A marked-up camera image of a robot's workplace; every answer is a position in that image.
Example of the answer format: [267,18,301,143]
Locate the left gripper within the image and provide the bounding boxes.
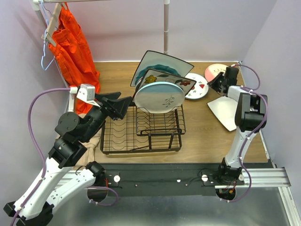
[81,91,134,142]

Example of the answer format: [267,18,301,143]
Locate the pink and cream round plate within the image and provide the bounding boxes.
[204,64,227,82]

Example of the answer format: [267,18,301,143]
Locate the watermelon round plate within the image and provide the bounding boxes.
[185,73,209,97]

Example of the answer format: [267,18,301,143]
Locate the grey square plate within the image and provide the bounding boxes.
[207,97,238,131]

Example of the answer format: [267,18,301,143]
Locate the blue and cream round plate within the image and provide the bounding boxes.
[134,82,185,114]

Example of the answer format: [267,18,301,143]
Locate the flower square plate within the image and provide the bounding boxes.
[135,69,197,95]

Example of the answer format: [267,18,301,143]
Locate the blue striped round plate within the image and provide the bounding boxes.
[185,96,204,100]

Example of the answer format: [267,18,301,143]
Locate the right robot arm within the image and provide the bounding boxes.
[208,64,268,185]

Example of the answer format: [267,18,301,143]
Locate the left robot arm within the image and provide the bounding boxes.
[3,88,132,226]

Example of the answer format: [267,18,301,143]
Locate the teal rimmed plate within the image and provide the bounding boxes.
[135,64,181,83]

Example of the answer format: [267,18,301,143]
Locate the large white square plate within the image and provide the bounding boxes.
[130,50,194,87]

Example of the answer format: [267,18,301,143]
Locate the orange shorts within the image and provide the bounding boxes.
[48,2,101,115]

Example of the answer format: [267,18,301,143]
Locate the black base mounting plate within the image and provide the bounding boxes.
[94,162,245,197]

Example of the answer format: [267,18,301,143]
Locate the wooden clip hanger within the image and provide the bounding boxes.
[42,1,67,46]

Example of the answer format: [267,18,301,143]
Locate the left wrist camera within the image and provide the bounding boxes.
[77,84,97,105]

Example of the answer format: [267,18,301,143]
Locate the black wire dish rack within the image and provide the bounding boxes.
[100,103,186,155]

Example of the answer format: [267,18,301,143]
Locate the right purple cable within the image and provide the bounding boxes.
[220,64,268,203]

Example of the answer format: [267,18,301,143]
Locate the purple cable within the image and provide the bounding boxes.
[9,86,119,226]
[220,64,268,203]

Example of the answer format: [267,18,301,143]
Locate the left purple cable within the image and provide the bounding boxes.
[9,86,119,226]

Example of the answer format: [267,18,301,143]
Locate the blue wire hanger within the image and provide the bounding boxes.
[39,0,55,71]

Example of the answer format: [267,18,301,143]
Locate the white clothes rack frame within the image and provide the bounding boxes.
[30,0,171,55]

